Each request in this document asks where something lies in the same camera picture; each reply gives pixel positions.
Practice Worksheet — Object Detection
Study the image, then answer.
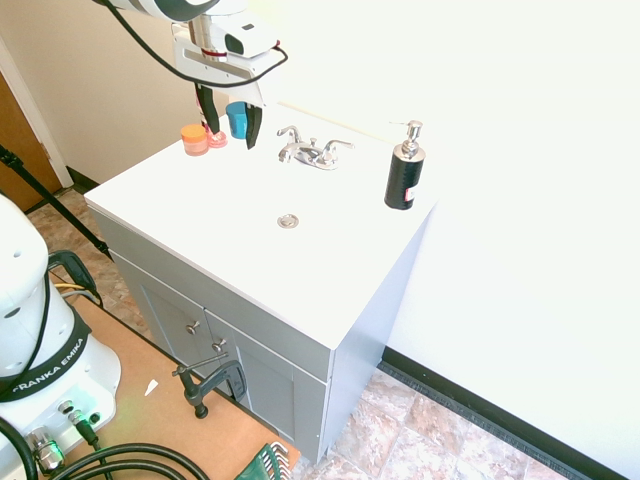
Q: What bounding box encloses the black C-clamp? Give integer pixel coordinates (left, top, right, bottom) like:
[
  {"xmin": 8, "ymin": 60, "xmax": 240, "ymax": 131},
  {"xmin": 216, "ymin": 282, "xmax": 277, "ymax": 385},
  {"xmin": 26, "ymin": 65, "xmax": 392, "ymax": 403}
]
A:
[
  {"xmin": 171, "ymin": 350, "xmax": 248, "ymax": 421},
  {"xmin": 46, "ymin": 249, "xmax": 105, "ymax": 310}
]

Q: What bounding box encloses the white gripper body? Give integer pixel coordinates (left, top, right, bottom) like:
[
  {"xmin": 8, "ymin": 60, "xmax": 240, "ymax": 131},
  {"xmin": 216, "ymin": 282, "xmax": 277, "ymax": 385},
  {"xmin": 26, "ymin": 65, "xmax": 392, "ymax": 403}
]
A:
[{"xmin": 172, "ymin": 22, "xmax": 267, "ymax": 109}]

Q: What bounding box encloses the brown wooden door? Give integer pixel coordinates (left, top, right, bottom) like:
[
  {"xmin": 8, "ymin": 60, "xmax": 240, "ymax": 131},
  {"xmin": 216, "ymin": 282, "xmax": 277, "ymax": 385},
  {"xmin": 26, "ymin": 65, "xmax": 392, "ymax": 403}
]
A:
[{"xmin": 0, "ymin": 68, "xmax": 52, "ymax": 215}]

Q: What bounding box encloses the grey vanity cabinet white top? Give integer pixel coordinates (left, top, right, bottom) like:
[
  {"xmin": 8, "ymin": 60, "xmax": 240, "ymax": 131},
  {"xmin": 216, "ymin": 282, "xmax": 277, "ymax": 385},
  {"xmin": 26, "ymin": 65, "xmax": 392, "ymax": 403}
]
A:
[{"xmin": 83, "ymin": 101, "xmax": 442, "ymax": 465}]

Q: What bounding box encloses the white door frame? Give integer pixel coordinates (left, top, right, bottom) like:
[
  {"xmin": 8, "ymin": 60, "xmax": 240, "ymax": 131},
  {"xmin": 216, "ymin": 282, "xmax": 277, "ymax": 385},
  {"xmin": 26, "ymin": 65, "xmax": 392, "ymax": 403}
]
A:
[{"xmin": 0, "ymin": 33, "xmax": 77, "ymax": 191}]

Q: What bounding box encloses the black soap dispenser chrome pump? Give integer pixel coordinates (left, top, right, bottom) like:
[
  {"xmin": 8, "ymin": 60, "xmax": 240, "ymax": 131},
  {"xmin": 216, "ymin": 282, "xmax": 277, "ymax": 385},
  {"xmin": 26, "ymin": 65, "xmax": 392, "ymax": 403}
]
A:
[{"xmin": 383, "ymin": 119, "xmax": 428, "ymax": 212}]

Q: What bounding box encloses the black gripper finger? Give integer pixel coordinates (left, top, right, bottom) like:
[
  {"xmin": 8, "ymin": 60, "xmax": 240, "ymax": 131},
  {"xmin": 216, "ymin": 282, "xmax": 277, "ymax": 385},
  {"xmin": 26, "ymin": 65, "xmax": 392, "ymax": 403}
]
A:
[
  {"xmin": 194, "ymin": 83, "xmax": 222, "ymax": 137},
  {"xmin": 244, "ymin": 101, "xmax": 265, "ymax": 151}
]

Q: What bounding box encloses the brown wooden mounting board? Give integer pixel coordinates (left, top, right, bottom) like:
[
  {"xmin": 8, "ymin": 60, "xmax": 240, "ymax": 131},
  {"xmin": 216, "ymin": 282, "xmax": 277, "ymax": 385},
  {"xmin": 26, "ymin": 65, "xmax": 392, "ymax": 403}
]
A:
[{"xmin": 48, "ymin": 298, "xmax": 303, "ymax": 480}]

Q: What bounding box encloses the metal cable connector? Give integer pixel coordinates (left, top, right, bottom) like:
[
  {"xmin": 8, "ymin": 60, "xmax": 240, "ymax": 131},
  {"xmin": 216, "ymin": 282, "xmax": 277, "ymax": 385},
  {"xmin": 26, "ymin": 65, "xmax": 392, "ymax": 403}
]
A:
[{"xmin": 23, "ymin": 426, "xmax": 65, "ymax": 475}]

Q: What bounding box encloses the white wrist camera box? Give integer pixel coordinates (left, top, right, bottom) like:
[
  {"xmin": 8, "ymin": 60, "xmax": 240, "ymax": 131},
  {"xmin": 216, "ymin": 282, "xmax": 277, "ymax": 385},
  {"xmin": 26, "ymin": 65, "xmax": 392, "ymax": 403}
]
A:
[{"xmin": 223, "ymin": 18, "xmax": 282, "ymax": 59}]

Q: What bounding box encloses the thick black cable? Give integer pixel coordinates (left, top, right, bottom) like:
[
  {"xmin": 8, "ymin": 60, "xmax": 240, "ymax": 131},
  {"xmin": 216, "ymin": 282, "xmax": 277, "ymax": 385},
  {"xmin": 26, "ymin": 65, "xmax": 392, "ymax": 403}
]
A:
[
  {"xmin": 0, "ymin": 415, "xmax": 40, "ymax": 480},
  {"xmin": 48, "ymin": 441, "xmax": 212, "ymax": 480}
]

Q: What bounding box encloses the black wall baseboard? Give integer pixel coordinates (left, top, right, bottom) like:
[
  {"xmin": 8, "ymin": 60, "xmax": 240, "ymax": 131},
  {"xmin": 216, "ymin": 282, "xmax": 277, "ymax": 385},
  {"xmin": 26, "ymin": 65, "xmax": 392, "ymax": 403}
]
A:
[
  {"xmin": 63, "ymin": 166, "xmax": 103, "ymax": 195},
  {"xmin": 379, "ymin": 346, "xmax": 632, "ymax": 480}
]

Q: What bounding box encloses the green hex key set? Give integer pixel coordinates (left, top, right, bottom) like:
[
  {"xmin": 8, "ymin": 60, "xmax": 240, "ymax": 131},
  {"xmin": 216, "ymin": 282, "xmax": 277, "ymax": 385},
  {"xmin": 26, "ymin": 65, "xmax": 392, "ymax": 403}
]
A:
[{"xmin": 233, "ymin": 441, "xmax": 292, "ymax": 480}]

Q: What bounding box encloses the black tripod leg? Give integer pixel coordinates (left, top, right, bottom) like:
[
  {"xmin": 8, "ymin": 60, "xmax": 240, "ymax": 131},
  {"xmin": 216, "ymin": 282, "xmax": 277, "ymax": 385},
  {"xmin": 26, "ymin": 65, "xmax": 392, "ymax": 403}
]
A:
[{"xmin": 0, "ymin": 143, "xmax": 115, "ymax": 262}]

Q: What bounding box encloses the blue plastic cup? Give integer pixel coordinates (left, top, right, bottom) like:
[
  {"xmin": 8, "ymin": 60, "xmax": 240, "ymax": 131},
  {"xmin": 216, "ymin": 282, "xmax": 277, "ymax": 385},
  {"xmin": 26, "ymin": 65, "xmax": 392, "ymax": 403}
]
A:
[{"xmin": 225, "ymin": 101, "xmax": 250, "ymax": 140}]

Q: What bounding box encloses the orange lidded jar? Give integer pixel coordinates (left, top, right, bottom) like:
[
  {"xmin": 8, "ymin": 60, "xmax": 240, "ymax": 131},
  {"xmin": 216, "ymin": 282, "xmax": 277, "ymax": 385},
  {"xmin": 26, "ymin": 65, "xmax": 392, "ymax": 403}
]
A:
[{"xmin": 180, "ymin": 124, "xmax": 210, "ymax": 158}]

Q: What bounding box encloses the chrome faucet spout and base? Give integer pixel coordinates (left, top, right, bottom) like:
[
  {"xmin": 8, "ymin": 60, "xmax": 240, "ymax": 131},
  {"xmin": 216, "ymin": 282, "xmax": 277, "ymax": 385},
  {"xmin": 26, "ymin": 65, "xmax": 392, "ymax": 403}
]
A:
[{"xmin": 277, "ymin": 137, "xmax": 341, "ymax": 172}]

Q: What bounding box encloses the chrome faucet lever handle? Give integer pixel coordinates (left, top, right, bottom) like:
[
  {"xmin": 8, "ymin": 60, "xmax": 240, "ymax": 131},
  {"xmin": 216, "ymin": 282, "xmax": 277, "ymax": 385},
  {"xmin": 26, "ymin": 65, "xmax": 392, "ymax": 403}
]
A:
[
  {"xmin": 276, "ymin": 125, "xmax": 305, "ymax": 147},
  {"xmin": 321, "ymin": 139, "xmax": 357, "ymax": 165}
]

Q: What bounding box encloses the grey cabinet door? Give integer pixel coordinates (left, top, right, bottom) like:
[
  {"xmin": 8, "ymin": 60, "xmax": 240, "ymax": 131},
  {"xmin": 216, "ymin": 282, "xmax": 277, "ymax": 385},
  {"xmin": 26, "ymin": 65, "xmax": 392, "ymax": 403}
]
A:
[
  {"xmin": 203, "ymin": 308, "xmax": 332, "ymax": 454},
  {"xmin": 138, "ymin": 283, "xmax": 214, "ymax": 374}
]

